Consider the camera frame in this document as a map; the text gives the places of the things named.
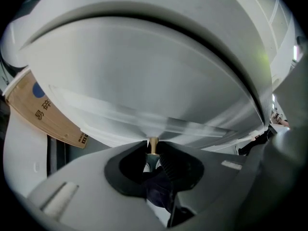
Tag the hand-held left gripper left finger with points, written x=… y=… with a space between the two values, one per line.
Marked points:
x=91 y=191

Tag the small white drawer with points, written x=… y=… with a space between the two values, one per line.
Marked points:
x=132 y=68

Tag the brass drawer knob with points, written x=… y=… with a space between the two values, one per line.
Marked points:
x=153 y=144

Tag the person's dark trousers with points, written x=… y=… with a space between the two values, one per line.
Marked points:
x=158 y=191

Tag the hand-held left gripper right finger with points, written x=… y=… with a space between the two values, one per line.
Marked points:
x=216 y=184

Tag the brown cardboard box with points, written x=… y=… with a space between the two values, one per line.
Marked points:
x=48 y=114

